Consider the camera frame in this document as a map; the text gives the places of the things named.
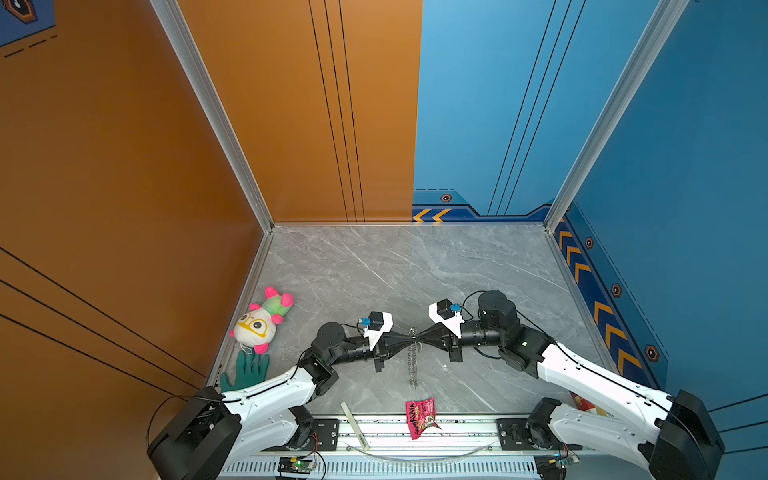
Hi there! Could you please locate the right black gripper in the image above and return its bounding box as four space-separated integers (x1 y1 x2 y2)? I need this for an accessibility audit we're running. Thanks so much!
415 322 506 364

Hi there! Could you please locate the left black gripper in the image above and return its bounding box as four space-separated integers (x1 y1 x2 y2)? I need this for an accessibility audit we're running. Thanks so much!
326 331 413 375

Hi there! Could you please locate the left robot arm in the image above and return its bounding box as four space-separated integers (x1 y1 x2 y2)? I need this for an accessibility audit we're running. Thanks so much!
147 322 415 479

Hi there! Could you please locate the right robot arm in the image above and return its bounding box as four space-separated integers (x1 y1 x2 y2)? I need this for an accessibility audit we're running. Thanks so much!
414 290 726 479

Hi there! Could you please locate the pink snack packet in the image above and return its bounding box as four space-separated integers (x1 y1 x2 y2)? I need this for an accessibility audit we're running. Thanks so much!
406 397 440 440

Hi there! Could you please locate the pink green plush toy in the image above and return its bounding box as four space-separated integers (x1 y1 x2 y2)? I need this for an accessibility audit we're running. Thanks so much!
230 287 295 355

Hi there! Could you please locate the left circuit board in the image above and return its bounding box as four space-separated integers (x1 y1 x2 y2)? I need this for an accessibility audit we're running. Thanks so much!
276 457 317 480

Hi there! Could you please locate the circuit board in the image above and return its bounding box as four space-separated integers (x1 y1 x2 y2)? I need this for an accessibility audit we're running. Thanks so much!
534 455 581 480
276 457 317 480

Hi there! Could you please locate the red white bandage box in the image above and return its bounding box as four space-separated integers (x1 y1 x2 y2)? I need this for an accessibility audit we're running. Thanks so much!
571 392 610 417

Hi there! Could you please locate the right circuit board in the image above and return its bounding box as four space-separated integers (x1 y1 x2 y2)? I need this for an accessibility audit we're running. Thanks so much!
534 455 581 480

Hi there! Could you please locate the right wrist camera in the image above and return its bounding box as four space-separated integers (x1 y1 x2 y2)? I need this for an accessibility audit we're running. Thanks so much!
428 299 464 339

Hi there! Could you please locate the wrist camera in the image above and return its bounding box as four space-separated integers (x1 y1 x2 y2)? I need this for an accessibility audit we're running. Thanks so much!
360 311 394 351
428 299 464 339

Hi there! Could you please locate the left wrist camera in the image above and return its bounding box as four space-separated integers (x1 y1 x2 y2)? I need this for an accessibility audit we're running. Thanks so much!
360 311 394 351

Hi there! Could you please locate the aluminium front rail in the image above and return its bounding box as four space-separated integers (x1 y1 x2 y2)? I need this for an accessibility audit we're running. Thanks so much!
157 413 685 480

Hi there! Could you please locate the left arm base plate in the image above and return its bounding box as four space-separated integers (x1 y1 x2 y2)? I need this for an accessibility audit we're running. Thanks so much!
285 419 339 452

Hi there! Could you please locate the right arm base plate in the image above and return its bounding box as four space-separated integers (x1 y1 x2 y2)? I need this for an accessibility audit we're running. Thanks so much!
495 417 565 451

